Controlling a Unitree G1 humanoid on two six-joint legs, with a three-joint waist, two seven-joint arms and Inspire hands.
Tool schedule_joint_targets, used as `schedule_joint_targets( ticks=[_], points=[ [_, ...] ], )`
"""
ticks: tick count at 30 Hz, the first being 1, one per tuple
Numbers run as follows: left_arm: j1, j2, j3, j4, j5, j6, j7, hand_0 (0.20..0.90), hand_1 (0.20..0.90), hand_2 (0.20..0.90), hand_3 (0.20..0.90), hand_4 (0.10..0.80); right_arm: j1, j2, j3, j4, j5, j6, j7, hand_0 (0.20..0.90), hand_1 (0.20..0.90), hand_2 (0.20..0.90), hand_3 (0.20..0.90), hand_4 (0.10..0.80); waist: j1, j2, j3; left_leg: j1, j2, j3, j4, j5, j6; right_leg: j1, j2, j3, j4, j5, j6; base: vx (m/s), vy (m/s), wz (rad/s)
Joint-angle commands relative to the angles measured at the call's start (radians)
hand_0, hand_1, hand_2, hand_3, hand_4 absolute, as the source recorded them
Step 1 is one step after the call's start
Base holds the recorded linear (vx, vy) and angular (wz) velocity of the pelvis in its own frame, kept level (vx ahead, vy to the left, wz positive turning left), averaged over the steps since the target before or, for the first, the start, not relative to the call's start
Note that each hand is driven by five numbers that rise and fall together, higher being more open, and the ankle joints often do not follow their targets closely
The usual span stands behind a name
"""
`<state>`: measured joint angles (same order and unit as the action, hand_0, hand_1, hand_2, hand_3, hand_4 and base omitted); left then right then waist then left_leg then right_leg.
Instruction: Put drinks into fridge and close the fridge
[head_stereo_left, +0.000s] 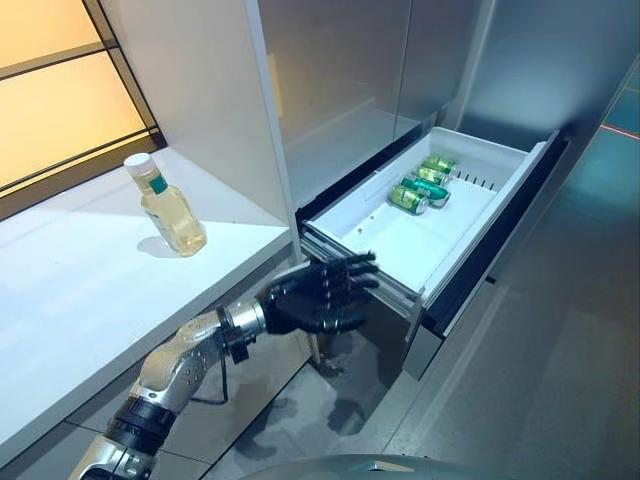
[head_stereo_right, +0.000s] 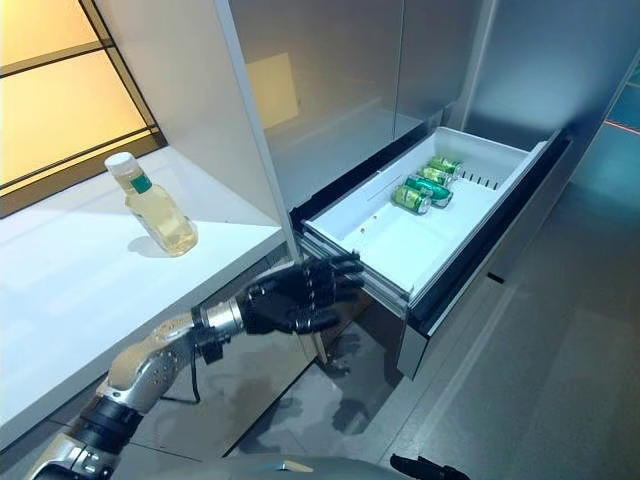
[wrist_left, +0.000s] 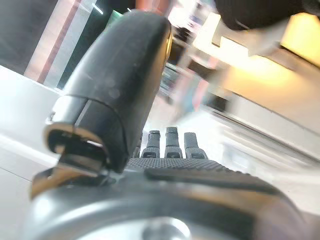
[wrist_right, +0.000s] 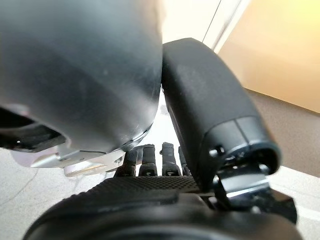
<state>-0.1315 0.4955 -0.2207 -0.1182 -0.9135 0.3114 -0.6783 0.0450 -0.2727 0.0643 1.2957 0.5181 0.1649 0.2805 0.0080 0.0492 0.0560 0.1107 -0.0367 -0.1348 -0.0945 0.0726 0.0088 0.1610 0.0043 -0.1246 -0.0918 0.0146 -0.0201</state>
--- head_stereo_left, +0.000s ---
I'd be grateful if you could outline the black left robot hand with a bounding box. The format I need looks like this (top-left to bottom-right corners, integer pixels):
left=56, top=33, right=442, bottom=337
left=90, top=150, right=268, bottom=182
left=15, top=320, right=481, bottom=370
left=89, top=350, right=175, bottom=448
left=263, top=251, right=381, bottom=335

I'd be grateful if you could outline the white fridge drawer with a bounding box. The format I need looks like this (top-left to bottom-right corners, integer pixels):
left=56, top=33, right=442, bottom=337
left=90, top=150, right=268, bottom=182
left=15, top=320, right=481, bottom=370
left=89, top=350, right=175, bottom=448
left=294, top=126, right=571, bottom=341

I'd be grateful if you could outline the stainless steel fridge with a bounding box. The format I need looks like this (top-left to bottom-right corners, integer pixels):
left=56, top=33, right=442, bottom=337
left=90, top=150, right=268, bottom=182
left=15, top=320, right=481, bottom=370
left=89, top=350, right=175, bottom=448
left=257, top=0, right=640, bottom=389

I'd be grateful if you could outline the green drink can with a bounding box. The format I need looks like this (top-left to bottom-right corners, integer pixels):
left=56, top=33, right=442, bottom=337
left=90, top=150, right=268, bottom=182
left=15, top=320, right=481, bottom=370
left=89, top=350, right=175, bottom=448
left=388, top=184, right=430, bottom=216
left=399, top=174, right=452, bottom=208
left=415, top=154, right=459, bottom=187

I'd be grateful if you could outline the yellow drink bottle white cap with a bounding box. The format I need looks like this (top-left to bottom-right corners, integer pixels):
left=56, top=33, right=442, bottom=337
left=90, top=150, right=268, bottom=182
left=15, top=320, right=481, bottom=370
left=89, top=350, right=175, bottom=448
left=123, top=153, right=208, bottom=258

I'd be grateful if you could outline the white counter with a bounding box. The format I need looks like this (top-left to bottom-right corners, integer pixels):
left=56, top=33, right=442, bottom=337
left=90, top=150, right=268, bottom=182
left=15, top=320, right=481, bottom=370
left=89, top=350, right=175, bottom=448
left=0, top=146, right=292, bottom=466

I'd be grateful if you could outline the orange lit window panel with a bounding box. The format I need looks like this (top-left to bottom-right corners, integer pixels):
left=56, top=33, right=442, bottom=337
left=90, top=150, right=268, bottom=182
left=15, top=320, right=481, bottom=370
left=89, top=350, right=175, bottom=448
left=0, top=0, right=169, bottom=221

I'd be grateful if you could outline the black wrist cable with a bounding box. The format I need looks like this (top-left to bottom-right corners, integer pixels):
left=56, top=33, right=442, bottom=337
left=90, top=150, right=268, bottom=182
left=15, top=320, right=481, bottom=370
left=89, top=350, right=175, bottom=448
left=189, top=324, right=251, bottom=404

